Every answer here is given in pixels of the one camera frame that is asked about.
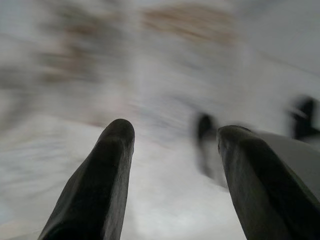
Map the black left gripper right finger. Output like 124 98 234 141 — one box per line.
216 124 320 240

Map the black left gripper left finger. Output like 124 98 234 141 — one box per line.
38 118 136 240

